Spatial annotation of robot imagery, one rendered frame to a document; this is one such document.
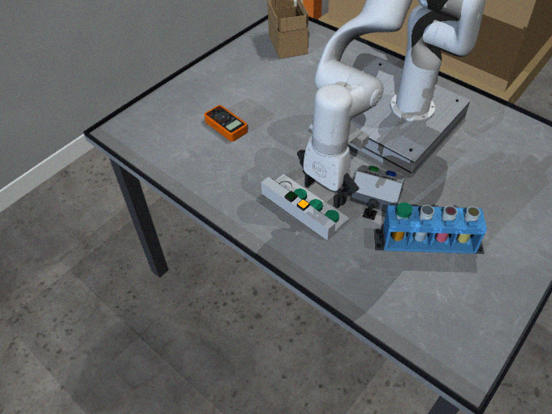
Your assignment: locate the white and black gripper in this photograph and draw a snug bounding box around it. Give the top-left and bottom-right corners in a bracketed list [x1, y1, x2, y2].
[297, 136, 359, 208]

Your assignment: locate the white tube neck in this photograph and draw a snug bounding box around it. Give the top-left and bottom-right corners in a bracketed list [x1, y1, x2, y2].
[465, 206, 481, 220]

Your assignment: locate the black table edge trim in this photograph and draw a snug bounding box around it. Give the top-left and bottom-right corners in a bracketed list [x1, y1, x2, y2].
[83, 15, 552, 414]

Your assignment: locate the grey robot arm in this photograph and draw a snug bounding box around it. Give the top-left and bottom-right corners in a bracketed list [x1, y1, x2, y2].
[309, 0, 485, 155]

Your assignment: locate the brown cardboard box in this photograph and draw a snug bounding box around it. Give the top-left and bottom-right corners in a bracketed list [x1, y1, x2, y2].
[267, 0, 308, 58]

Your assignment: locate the orange pocket multimeter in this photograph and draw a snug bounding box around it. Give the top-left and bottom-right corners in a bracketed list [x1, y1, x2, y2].
[205, 105, 248, 141]

